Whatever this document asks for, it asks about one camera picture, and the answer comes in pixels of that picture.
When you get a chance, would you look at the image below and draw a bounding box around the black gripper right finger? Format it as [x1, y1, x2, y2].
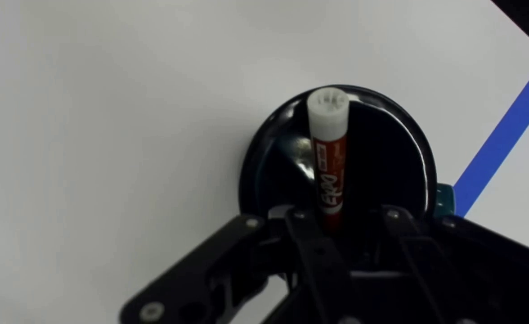
[378, 204, 529, 324]

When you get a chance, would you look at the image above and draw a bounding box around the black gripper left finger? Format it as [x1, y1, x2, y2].
[119, 204, 354, 324]

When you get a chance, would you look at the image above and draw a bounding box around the red Expo marker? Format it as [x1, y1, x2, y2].
[304, 86, 351, 233]

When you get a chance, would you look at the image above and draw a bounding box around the dark speckled mug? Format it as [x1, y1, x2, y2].
[237, 82, 459, 231]

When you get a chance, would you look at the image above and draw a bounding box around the blue tape line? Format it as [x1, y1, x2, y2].
[452, 55, 529, 219]

